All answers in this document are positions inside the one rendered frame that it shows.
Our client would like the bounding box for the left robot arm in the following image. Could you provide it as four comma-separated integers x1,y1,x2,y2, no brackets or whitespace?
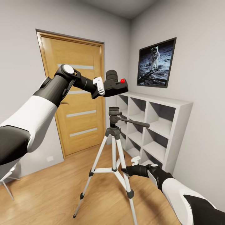
0,64,107,180

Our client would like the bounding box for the camera tripod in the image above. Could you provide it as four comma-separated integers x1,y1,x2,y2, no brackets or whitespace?
73,107,150,225

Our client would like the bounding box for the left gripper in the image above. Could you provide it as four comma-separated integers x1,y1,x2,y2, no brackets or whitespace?
83,78,107,99

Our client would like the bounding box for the digital camera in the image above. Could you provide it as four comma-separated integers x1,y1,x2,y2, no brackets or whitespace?
104,70,128,97

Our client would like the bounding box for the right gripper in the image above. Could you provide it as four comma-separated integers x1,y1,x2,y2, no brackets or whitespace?
121,164,142,177

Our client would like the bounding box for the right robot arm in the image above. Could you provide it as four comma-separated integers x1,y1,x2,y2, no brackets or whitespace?
121,156,225,225

